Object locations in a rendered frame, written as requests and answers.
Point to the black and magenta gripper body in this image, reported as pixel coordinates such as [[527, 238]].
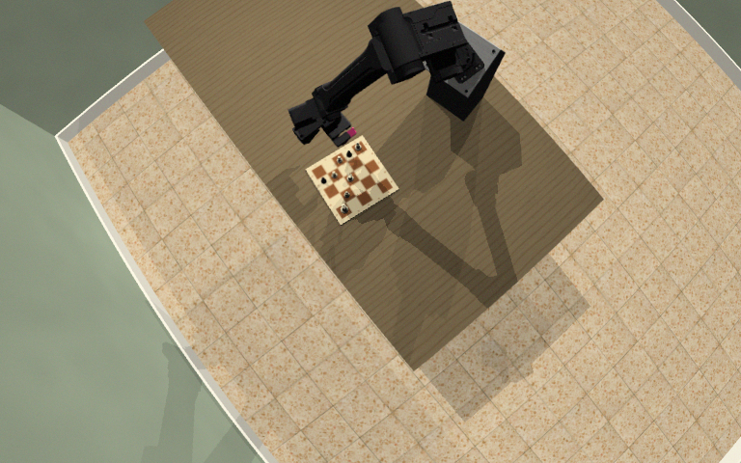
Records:
[[343, 124]]

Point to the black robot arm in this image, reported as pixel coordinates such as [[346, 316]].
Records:
[[409, 39]]

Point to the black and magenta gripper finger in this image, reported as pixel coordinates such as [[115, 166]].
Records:
[[351, 132]]

